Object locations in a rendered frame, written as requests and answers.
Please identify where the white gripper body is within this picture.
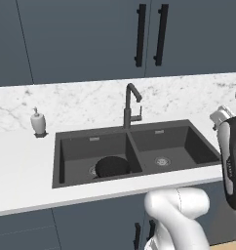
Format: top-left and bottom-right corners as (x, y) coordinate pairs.
(210, 104), (236, 132)

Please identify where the dark grey double sink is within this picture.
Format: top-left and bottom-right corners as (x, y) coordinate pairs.
(51, 118), (222, 189)

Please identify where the dark grey sink tap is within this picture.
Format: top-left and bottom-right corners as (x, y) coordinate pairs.
(122, 82), (144, 130)

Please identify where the blue-grey base cupboard door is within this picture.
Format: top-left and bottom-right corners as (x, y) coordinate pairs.
(51, 191), (147, 250)
(142, 180), (236, 247)

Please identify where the white soap dispenser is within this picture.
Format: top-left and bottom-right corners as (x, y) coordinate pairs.
(29, 105), (49, 139)

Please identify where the blue-grey drawer front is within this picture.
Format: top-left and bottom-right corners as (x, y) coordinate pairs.
(0, 208), (57, 238)

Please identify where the black wall cupboard handle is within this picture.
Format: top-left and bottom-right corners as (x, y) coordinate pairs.
(152, 3), (170, 67)
(134, 3), (148, 68)

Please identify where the black base cupboard handle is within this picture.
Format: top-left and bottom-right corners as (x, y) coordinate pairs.
(145, 219), (156, 242)
(132, 222), (142, 250)

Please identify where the wide blue-grey wall cupboard door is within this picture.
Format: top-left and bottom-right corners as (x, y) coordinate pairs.
(16, 0), (153, 86)

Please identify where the narrow blue-grey wall cupboard door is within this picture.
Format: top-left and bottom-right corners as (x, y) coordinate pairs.
(0, 0), (35, 88)

